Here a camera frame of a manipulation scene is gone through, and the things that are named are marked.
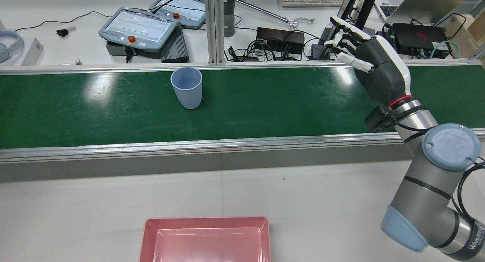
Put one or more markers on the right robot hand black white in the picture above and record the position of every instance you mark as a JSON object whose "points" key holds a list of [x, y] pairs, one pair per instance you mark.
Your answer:
{"points": [[382, 72]]}

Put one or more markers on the aluminium extrusion post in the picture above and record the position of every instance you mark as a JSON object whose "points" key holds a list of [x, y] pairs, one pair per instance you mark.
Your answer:
{"points": [[215, 27]]}

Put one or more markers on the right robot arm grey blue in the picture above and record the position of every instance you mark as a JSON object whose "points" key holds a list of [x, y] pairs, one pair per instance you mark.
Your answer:
{"points": [[428, 186]]}

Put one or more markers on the white computer keyboard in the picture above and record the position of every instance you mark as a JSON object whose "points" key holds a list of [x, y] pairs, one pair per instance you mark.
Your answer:
{"points": [[310, 0]]}

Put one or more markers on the blue plastic cup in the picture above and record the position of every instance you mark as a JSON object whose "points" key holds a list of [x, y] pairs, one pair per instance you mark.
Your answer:
{"points": [[187, 95]]}

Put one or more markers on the metal grabber stick white claw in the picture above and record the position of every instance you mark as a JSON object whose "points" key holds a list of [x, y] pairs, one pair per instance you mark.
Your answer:
{"points": [[265, 11]]}

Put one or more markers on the black electronics box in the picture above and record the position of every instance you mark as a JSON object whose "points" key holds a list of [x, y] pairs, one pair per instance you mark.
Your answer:
{"points": [[280, 36]]}

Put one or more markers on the light blue headphones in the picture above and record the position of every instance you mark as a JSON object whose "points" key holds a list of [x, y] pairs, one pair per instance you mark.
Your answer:
{"points": [[15, 40]]}

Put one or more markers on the silver laptop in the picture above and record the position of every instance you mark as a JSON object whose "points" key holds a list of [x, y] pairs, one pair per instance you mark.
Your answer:
{"points": [[428, 6]]}

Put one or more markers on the light wooden box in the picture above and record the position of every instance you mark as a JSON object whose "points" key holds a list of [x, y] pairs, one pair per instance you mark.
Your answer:
{"points": [[471, 31]]}

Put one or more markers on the grey UR teach pendant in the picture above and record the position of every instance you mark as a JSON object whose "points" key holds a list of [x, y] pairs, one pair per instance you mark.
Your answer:
{"points": [[182, 8], [140, 27]]}

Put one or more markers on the grey metal control box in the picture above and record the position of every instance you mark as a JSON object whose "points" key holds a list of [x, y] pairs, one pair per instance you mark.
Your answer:
{"points": [[117, 48]]}

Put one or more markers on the pink plastic box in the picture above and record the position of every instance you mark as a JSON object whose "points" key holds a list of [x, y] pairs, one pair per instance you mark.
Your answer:
{"points": [[204, 243]]}

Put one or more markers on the green belt conveyor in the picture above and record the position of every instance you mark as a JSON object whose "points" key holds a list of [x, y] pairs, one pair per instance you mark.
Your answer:
{"points": [[265, 103]]}

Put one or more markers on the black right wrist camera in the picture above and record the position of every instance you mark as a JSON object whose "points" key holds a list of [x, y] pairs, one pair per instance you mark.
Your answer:
{"points": [[379, 120]]}

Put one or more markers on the black box red logo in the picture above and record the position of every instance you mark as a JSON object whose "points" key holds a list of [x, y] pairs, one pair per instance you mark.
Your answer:
{"points": [[416, 36]]}

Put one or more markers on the black ribbed power supply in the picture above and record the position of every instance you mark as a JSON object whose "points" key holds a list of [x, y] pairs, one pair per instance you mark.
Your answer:
{"points": [[175, 46]]}

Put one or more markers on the black monitor stand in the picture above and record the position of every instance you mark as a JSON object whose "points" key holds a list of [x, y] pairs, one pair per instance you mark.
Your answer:
{"points": [[366, 6]]}

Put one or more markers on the black plug white adapter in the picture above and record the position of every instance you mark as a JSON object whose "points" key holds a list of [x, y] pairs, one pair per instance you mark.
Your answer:
{"points": [[62, 32]]}

